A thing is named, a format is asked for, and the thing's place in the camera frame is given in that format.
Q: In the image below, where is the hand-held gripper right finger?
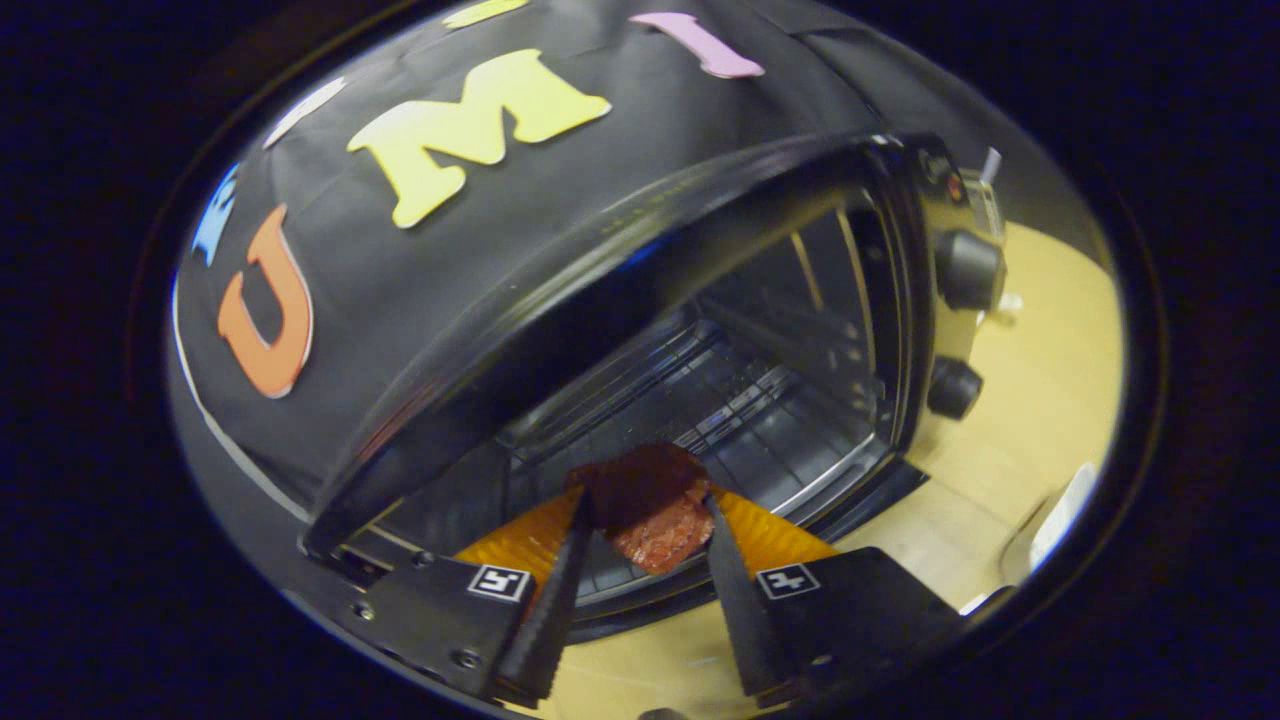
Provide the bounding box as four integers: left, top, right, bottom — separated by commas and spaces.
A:
703, 487, 966, 706

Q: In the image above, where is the small white rectangular tray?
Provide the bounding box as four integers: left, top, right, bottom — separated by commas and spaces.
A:
1028, 462, 1099, 573

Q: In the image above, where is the black toaster oven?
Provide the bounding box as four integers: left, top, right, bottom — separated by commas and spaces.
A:
300, 130, 1011, 643

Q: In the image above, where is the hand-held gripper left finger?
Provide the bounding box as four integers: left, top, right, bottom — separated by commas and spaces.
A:
350, 488, 596, 709

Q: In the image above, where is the metal mesh utensil holder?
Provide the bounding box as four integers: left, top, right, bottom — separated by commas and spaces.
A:
960, 165, 1007, 243

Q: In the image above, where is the reddish brown meat slice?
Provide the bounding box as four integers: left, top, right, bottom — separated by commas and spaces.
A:
565, 443, 716, 576

